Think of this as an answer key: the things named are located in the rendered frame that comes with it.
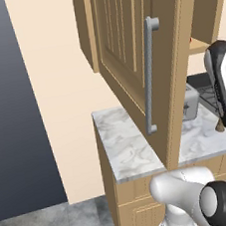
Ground white toaster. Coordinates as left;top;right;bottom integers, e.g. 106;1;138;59
177;81;203;122

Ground wooden base cabinet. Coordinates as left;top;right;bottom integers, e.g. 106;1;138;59
92;104;226;226

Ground grey cabinet door handle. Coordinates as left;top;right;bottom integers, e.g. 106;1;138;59
131;14;173;137

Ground wooden drawer front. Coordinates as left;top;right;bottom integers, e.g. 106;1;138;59
112;152;226;207

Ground small brown object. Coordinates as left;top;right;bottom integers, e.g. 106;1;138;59
213;117;226;133

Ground wooden wall cabinet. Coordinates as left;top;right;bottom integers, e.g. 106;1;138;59
71;0;226;76

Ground black stove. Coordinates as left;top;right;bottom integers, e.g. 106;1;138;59
185;69;226;120

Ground wooden base cabinet door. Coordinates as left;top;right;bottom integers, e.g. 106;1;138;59
117;200;171;226

